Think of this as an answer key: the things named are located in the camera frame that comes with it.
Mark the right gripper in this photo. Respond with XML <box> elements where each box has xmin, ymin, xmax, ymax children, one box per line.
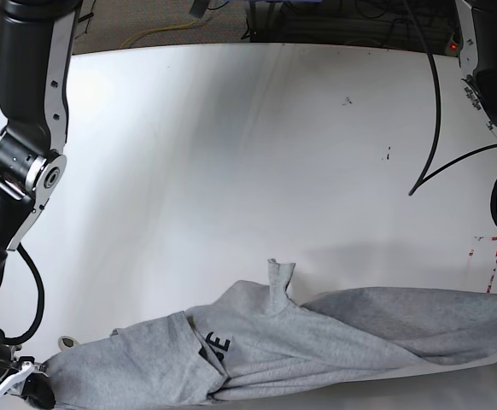
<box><xmin>0</xmin><ymin>356</ymin><xmax>56</xmax><ymax>408</ymax></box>

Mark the grey T-shirt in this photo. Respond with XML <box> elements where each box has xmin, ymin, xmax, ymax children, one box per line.
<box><xmin>44</xmin><ymin>261</ymin><xmax>497</xmax><ymax>409</ymax></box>

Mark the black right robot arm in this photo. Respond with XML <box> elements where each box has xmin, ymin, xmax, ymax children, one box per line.
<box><xmin>0</xmin><ymin>1</ymin><xmax>83</xmax><ymax>409</ymax></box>

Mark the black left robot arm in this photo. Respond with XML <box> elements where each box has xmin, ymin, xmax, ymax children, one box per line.
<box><xmin>455</xmin><ymin>1</ymin><xmax>497</xmax><ymax>227</ymax></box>

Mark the red tape rectangle marker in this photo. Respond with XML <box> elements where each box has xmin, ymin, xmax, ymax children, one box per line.
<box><xmin>465</xmin><ymin>236</ymin><xmax>497</xmax><ymax>294</ymax></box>

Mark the power strip with red light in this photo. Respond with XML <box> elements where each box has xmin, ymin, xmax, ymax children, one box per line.
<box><xmin>445</xmin><ymin>27</ymin><xmax>462</xmax><ymax>57</ymax></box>

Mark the left table cable grommet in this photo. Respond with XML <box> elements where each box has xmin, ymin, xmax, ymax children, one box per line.
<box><xmin>58</xmin><ymin>336</ymin><xmax>79</xmax><ymax>350</ymax></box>

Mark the black cable loop on table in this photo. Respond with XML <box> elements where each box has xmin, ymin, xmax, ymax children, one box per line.
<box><xmin>406</xmin><ymin>0</ymin><xmax>497</xmax><ymax>197</ymax></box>

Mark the yellow cable on floor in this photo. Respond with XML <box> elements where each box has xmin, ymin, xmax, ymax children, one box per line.
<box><xmin>122</xmin><ymin>16</ymin><xmax>209</xmax><ymax>48</ymax></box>

